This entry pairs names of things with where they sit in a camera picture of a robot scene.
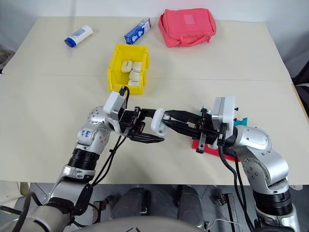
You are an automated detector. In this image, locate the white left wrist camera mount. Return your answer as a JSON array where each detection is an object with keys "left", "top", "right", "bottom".
[{"left": 103, "top": 91, "right": 127, "bottom": 120}]

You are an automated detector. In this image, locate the white bottle with blue cap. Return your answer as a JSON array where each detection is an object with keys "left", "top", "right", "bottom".
[{"left": 64, "top": 25, "right": 94, "bottom": 48}]

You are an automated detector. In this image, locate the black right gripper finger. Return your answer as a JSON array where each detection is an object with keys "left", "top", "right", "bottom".
[
  {"left": 164, "top": 120, "right": 201, "bottom": 136},
  {"left": 165, "top": 110, "right": 201, "bottom": 122}
]

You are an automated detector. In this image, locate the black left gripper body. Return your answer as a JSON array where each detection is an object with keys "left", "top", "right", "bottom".
[{"left": 113, "top": 106, "right": 146, "bottom": 141}]

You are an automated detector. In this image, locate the grey robot torso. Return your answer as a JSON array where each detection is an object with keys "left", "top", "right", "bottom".
[{"left": 95, "top": 216, "right": 206, "bottom": 232}]

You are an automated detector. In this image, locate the blue and white carton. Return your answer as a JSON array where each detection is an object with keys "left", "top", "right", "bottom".
[{"left": 124, "top": 17, "right": 153, "bottom": 45}]

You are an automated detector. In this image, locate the dark rounded shape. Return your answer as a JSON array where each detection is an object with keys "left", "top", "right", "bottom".
[{"left": 177, "top": 185, "right": 204, "bottom": 228}]

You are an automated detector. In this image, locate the thin white wire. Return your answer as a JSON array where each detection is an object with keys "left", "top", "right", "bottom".
[{"left": 207, "top": 218, "right": 243, "bottom": 232}]

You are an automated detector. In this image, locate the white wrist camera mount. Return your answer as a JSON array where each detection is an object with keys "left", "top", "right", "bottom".
[
  {"left": 211, "top": 94, "right": 236, "bottom": 133},
  {"left": 103, "top": 91, "right": 127, "bottom": 120}
]

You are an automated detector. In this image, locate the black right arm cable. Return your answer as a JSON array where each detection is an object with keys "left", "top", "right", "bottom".
[{"left": 217, "top": 125, "right": 257, "bottom": 232}]

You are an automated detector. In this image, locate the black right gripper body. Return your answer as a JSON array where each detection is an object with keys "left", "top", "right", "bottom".
[{"left": 192, "top": 107, "right": 223, "bottom": 154}]

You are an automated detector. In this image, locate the red flat holder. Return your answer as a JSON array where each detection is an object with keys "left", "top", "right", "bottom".
[{"left": 191, "top": 139, "right": 242, "bottom": 163}]

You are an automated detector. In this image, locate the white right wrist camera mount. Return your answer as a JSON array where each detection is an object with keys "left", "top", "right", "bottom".
[{"left": 211, "top": 94, "right": 236, "bottom": 133}]

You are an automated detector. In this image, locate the yellow plastic bin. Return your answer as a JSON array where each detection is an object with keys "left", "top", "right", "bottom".
[{"left": 107, "top": 43, "right": 151, "bottom": 95}]

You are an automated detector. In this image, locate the dark chair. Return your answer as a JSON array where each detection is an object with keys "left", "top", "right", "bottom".
[{"left": 290, "top": 31, "right": 309, "bottom": 117}]

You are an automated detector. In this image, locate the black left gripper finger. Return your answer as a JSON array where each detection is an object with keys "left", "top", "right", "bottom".
[
  {"left": 140, "top": 108, "right": 160, "bottom": 120},
  {"left": 127, "top": 131, "right": 166, "bottom": 144}
]

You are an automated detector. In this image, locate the pink fabric pouch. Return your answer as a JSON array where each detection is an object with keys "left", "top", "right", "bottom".
[{"left": 157, "top": 8, "right": 217, "bottom": 48}]

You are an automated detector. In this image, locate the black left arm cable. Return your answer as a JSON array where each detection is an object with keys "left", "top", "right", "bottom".
[{"left": 90, "top": 85, "right": 131, "bottom": 189}]

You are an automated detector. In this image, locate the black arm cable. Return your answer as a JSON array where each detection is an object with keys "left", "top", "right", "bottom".
[
  {"left": 217, "top": 125, "right": 257, "bottom": 232},
  {"left": 90, "top": 85, "right": 131, "bottom": 189}
]

